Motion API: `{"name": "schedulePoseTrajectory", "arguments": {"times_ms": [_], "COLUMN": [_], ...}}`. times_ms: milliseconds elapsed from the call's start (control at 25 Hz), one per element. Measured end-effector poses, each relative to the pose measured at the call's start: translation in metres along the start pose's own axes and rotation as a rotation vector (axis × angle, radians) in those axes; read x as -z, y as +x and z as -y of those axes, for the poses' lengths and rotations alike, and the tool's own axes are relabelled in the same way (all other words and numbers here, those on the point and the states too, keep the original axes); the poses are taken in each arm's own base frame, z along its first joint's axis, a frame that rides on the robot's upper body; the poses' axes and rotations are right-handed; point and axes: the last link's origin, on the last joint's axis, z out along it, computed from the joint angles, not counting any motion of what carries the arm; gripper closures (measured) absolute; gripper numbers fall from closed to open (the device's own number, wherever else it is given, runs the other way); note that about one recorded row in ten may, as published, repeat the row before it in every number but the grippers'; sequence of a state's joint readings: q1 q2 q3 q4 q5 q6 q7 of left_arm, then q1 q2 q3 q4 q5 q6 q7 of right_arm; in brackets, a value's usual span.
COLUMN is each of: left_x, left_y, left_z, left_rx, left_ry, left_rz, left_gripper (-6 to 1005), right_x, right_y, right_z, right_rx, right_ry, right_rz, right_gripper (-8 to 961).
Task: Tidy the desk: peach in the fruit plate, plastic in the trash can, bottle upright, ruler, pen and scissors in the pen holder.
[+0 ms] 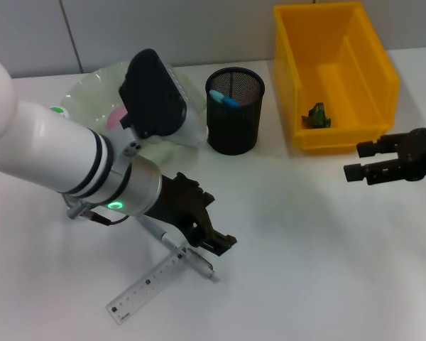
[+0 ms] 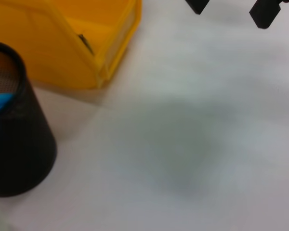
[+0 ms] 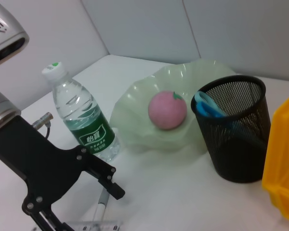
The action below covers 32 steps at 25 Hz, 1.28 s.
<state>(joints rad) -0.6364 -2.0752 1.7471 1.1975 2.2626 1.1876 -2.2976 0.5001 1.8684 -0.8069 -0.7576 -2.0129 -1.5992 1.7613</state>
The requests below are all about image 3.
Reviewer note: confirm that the blue scissors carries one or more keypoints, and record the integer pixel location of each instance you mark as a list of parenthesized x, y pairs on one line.
[(207, 106)]

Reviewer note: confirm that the green wavy glass fruit plate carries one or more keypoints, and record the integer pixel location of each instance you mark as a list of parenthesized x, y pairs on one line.
[(135, 108)]

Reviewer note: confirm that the clear green-label water bottle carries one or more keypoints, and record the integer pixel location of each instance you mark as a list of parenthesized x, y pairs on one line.
[(91, 134)]

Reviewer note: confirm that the yellow plastic bin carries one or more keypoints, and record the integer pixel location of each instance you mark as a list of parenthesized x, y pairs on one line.
[(284, 156)]

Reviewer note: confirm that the transparent plastic ruler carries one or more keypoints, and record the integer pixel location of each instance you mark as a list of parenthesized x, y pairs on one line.
[(96, 226)]

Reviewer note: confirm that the pink peach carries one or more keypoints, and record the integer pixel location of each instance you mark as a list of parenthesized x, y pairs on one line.
[(167, 110)]

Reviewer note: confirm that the grey pen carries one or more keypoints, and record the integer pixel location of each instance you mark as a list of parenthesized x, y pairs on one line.
[(102, 202)]

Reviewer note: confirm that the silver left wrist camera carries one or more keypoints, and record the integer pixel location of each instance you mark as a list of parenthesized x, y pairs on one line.
[(4, 31)]

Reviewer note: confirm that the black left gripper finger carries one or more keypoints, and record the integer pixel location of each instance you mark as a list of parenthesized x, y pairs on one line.
[(115, 191)]

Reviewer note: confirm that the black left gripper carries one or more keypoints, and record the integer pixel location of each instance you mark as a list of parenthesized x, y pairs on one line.
[(38, 163)]

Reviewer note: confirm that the black mesh pen holder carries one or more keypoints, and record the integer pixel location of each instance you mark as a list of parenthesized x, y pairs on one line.
[(236, 154)]

